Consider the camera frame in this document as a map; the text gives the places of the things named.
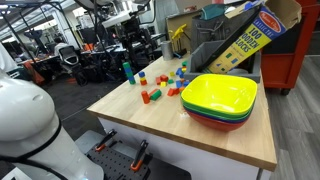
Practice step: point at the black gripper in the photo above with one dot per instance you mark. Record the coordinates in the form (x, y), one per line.
(135, 30)

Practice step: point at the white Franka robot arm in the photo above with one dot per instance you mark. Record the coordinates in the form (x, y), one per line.
(26, 113)

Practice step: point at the green cylinder block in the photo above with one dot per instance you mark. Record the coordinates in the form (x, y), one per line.
(129, 75)
(132, 82)
(126, 65)

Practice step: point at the blue cylinder block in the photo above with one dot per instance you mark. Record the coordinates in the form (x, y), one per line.
(130, 78)
(127, 70)

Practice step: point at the yellow cube block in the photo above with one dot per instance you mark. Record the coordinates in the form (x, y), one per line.
(163, 84)
(172, 74)
(143, 79)

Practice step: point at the red cube block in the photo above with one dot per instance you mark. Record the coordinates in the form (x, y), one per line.
(164, 78)
(158, 80)
(143, 83)

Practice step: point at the long red block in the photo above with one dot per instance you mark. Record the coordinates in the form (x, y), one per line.
(151, 90)

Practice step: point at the small green block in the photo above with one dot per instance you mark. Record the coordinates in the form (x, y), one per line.
(170, 81)

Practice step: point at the blue wooden block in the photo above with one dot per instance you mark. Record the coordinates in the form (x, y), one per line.
(186, 82)
(179, 71)
(178, 83)

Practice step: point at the tall red cylinder block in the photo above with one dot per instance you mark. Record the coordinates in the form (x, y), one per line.
(145, 97)

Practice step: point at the green rectangular block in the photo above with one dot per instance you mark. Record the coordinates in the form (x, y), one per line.
(155, 95)

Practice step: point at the green wooden block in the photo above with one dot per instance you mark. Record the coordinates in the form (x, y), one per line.
(184, 63)

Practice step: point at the long yellow block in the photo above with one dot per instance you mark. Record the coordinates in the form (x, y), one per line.
(184, 70)

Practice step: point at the red wooden block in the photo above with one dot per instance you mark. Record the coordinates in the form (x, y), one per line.
(172, 92)

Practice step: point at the orange wooden block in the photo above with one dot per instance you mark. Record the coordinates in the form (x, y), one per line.
(182, 89)

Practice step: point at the metal cup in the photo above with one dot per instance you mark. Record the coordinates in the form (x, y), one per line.
(167, 50)

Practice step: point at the yellow hand tool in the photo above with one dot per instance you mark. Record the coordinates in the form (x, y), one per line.
(178, 31)

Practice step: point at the brown cardboard box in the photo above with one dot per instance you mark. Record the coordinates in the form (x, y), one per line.
(173, 20)

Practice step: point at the gray plastic bin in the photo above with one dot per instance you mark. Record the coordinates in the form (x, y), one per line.
(201, 55)

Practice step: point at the gray mesh office chair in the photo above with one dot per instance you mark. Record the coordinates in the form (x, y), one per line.
(68, 55)

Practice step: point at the dark gray fabric basket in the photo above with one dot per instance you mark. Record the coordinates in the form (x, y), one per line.
(208, 30)

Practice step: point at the small white plastic piece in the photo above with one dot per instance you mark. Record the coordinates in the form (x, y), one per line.
(184, 115)

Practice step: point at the teal cloth item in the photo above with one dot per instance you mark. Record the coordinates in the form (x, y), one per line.
(212, 11)

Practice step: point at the yellow plastic bowl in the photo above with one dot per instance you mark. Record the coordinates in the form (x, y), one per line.
(220, 93)

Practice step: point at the black orange clamp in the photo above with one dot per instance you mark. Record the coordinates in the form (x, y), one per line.
(105, 140)
(139, 155)

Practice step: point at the green plastic bowl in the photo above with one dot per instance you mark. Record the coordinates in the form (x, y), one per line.
(226, 116)

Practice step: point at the red plastic bowl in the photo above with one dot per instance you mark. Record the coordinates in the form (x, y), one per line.
(220, 126)

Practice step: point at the wooden blocks cardboard box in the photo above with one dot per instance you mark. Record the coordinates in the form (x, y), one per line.
(248, 40)

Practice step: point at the blue plastic bowl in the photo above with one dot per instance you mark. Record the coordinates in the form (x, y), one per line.
(226, 120)

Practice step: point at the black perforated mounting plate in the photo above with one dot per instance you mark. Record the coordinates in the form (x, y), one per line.
(113, 163)

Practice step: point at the robot mounting stand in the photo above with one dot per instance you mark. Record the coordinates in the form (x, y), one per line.
(173, 171)

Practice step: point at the red tool cabinet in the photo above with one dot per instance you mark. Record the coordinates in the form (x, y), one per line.
(293, 60)

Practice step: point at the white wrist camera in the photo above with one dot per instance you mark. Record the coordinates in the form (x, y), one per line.
(116, 19)

